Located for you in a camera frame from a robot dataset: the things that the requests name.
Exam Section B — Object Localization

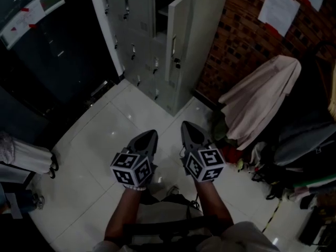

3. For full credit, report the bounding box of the black chest strap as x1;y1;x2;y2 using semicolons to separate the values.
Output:
122;193;219;248

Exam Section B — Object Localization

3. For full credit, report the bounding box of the dark green cloth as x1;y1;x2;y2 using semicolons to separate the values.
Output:
211;111;229;143

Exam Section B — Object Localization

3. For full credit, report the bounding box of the grey metal locker cabinet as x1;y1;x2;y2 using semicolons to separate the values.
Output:
88;0;232;117

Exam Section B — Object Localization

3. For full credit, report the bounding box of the white bead bracelet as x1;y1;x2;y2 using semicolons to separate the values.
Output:
122;184;147;193

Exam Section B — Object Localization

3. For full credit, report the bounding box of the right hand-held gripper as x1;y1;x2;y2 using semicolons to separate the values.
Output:
180;121;227;183

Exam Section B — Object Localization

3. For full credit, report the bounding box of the black cabinet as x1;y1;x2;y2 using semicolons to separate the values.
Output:
0;0;124;141

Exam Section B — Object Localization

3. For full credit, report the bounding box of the large white paper notice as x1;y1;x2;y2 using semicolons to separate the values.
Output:
257;0;301;37

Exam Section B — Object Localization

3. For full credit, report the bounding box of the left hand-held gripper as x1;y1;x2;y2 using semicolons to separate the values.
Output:
109;129;159;188

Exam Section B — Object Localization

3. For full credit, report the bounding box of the red bag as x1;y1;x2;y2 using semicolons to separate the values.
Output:
222;144;244;165

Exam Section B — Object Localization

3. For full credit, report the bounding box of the white framed paper sign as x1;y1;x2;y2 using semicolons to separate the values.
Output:
0;0;66;50

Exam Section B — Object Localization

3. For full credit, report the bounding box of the person's right forearm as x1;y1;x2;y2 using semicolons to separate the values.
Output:
193;179;235;234

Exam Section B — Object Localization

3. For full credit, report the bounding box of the white folded cloth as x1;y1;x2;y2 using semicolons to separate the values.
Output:
0;131;54;175

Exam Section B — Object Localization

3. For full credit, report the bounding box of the grey metal locker door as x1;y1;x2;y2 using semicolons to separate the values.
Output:
164;0;193;88

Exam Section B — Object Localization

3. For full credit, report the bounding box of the yellow black striped cable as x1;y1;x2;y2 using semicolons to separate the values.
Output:
261;200;282;233

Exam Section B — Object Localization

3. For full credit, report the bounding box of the person's left forearm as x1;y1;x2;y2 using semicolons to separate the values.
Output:
103;186;148;244

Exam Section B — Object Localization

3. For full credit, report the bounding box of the pink cloth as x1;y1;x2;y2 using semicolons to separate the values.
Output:
218;55;302;151

